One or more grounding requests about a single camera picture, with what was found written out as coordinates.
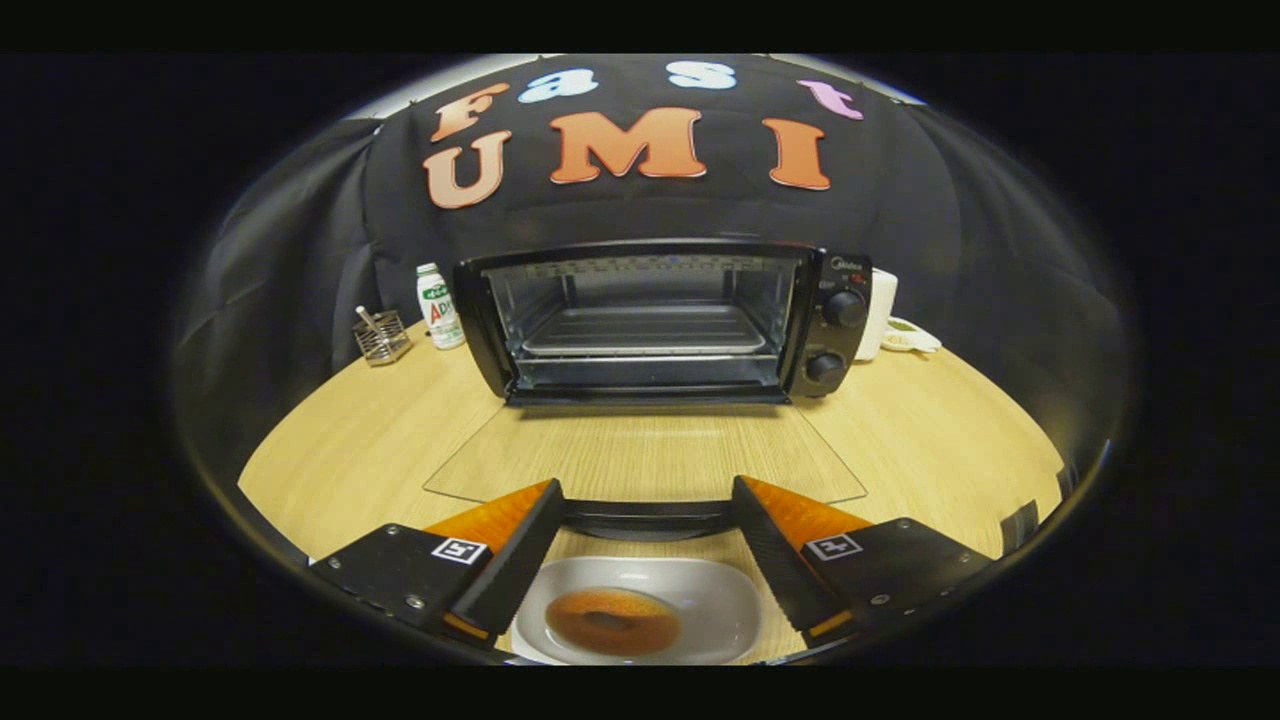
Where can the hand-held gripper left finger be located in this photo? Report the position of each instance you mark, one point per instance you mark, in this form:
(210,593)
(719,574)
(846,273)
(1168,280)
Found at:
(525,560)

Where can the brown bagel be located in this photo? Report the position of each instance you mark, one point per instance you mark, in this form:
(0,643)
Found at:
(640,625)

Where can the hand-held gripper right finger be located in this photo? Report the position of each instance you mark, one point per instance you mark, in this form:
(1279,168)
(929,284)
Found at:
(770,560)

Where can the small white drink bottle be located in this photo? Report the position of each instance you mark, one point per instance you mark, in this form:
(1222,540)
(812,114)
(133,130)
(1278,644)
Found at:
(440,315)

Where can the small white dish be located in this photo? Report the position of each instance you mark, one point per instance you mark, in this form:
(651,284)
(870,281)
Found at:
(912,338)

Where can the white plate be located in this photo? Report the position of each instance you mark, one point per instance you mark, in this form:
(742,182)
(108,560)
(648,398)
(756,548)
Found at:
(715,610)

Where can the black toaster oven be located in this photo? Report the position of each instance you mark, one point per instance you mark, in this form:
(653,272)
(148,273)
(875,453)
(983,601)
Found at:
(845,345)

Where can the white bread toaster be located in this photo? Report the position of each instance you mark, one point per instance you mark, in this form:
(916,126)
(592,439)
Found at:
(880,310)

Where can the metal oven tray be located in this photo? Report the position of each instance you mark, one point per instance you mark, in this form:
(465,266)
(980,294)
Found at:
(645,330)

